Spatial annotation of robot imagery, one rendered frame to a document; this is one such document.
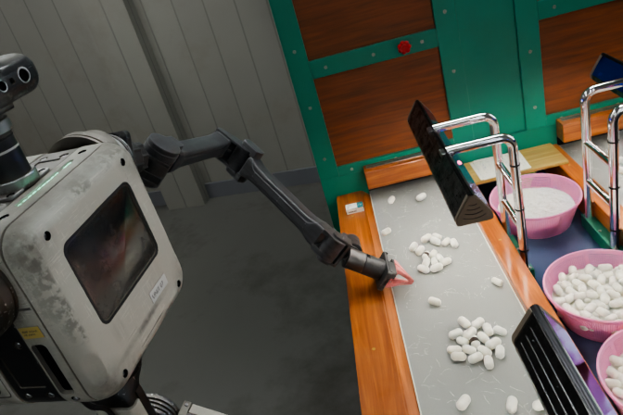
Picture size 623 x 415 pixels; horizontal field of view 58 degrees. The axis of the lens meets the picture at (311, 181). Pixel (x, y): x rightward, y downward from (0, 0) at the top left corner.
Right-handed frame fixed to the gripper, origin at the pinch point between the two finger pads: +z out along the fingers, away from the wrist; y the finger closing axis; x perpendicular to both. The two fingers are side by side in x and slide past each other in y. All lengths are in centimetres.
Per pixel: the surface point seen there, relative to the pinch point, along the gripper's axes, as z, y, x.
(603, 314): 32.5, -24.3, -24.1
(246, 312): -16, 99, 110
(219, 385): -22, 54, 115
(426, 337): 1.5, -20.3, 1.2
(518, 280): 20.0, -9.6, -17.1
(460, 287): 10.7, -4.8, -6.4
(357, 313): -12.4, -9.5, 9.2
